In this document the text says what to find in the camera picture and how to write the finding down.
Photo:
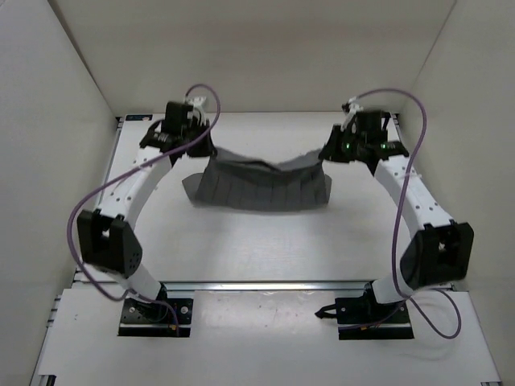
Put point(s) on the grey pleated skirt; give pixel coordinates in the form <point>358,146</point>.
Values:
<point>252,184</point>

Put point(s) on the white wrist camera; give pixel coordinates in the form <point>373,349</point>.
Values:
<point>350,108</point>
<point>198,104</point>

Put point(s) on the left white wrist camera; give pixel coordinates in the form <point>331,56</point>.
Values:
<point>198,104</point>

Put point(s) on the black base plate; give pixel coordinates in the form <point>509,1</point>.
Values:
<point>140,319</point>
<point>363,318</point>

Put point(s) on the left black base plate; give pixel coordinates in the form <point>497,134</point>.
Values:
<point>140,319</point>

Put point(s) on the left blue label sticker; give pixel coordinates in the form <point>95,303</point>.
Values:
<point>139,117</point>

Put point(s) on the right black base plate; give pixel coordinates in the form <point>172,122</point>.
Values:
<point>363,318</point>

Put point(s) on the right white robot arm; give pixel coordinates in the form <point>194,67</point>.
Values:
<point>440,248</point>

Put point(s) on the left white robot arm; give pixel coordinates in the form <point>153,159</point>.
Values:
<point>106,234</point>

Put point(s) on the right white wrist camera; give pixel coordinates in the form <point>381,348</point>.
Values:
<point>350,108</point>

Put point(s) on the aluminium table rail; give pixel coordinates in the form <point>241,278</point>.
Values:
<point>264,285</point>

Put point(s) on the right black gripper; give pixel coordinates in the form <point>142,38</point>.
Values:
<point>331,152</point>

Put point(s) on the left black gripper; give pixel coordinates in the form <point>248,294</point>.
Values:
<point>208,148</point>

